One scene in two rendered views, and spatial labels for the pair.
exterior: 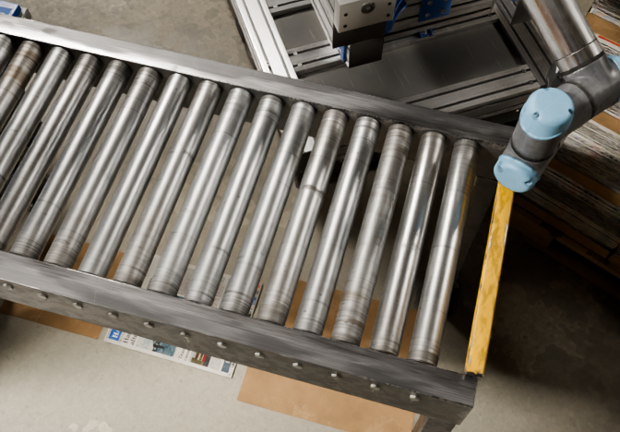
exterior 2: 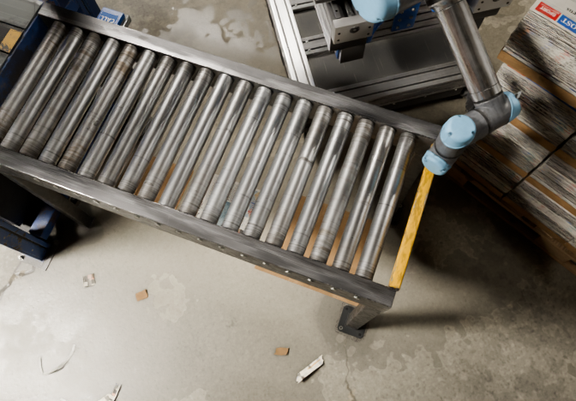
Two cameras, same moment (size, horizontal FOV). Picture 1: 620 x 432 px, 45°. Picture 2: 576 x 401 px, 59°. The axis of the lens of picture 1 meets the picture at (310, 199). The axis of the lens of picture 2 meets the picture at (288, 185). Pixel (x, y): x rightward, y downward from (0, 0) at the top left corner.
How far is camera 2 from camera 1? 23 cm
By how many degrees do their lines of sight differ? 10
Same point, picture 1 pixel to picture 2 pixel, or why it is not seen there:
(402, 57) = (380, 48)
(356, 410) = not seen: hidden behind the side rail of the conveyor
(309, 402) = not seen: hidden behind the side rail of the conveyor
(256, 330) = (264, 249)
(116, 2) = not seen: outside the picture
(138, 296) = (194, 223)
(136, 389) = (192, 256)
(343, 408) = not seen: hidden behind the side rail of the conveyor
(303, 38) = (313, 29)
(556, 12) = (473, 63)
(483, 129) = (421, 126)
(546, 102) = (458, 125)
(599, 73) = (496, 105)
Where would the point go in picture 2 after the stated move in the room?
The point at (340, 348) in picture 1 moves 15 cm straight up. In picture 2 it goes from (315, 265) to (316, 253)
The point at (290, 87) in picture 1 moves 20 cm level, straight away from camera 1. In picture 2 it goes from (297, 87) to (299, 32)
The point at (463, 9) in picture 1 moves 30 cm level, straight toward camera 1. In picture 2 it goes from (423, 23) to (400, 87)
